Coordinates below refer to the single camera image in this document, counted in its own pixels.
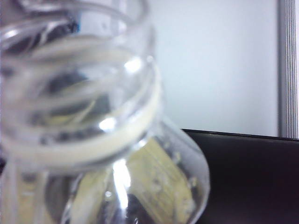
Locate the black AOC monitor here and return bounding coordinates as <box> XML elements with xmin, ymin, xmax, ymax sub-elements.
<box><xmin>179</xmin><ymin>128</ymin><xmax>299</xmax><ymax>224</ymax></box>

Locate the clear bottle with yellow label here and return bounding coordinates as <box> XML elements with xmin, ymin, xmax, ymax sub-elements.
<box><xmin>0</xmin><ymin>0</ymin><xmax>211</xmax><ymax>224</ymax></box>

